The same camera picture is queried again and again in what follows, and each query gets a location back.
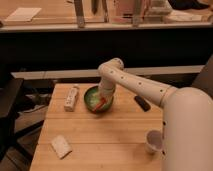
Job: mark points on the green ceramic bowl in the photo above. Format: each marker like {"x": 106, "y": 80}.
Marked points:
{"x": 92, "y": 98}

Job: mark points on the white sponge block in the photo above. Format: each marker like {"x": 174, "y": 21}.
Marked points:
{"x": 61, "y": 146}

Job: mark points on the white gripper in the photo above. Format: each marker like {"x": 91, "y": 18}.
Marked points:
{"x": 106, "y": 89}

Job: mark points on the black marker object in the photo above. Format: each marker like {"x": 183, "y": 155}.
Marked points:
{"x": 142, "y": 103}

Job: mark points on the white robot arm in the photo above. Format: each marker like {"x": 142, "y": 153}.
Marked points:
{"x": 187, "y": 121}

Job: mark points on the white paper sheet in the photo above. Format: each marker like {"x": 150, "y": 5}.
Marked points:
{"x": 22, "y": 14}

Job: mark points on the black chair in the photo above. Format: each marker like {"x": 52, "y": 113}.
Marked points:
{"x": 9, "y": 95}

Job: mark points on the white paper cup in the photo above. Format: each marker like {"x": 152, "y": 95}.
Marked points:
{"x": 153, "y": 142}

